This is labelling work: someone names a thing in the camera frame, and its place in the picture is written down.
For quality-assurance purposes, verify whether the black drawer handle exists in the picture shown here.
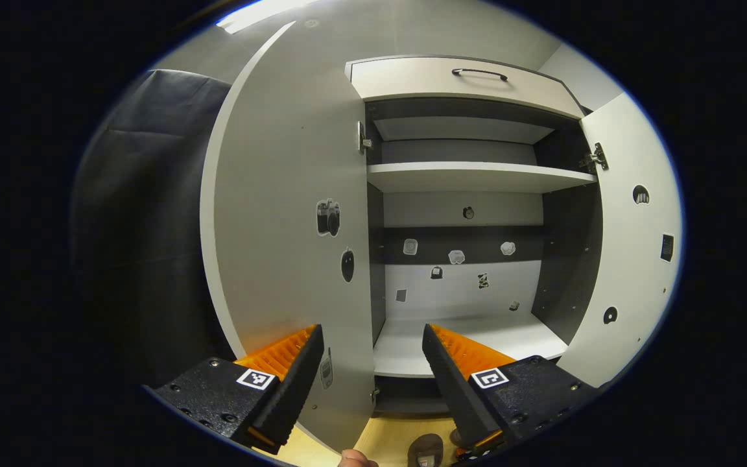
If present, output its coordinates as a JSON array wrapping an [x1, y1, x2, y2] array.
[[451, 67, 509, 82]]

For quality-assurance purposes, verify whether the white shoe cabinet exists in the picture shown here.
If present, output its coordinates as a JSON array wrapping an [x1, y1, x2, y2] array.
[[346, 55, 604, 416]]

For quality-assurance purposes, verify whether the white cabinet shelf board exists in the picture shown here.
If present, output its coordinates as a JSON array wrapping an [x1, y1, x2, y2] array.
[[367, 162, 598, 194]]

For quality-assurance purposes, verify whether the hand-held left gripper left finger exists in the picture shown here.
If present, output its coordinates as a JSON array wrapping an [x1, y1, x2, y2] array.
[[143, 323, 326, 455]]

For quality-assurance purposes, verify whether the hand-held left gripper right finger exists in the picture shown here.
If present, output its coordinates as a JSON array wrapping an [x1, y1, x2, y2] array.
[[421, 323, 598, 455]]

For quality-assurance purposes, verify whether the white shoe cabinet door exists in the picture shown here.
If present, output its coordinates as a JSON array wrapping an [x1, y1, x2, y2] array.
[[200, 21, 387, 455], [555, 93, 684, 390]]

